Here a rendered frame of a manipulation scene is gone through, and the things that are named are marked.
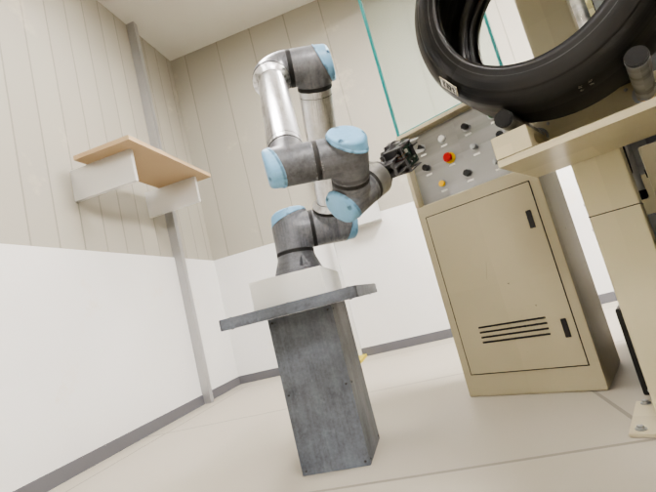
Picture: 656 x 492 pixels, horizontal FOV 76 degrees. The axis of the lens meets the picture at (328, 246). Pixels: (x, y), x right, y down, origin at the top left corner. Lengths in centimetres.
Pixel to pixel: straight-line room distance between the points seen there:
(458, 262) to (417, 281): 205
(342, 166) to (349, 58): 376
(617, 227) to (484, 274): 65
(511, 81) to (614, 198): 52
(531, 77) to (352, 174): 48
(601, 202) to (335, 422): 110
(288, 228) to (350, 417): 72
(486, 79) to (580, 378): 123
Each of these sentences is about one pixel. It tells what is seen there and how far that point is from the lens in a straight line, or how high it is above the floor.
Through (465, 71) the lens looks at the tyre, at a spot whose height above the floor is 104.
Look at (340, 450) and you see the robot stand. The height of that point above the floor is 6.
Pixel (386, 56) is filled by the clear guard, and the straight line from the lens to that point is 233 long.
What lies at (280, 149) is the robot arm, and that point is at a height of 90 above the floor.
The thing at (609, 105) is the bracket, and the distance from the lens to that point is 149.
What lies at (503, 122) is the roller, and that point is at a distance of 118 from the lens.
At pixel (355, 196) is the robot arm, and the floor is 78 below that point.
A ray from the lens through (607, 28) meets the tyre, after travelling 114.
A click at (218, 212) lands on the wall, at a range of 463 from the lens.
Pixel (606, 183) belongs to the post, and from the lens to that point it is 148.
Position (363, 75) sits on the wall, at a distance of 454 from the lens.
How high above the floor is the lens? 56
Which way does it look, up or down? 8 degrees up
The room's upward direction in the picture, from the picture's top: 14 degrees counter-clockwise
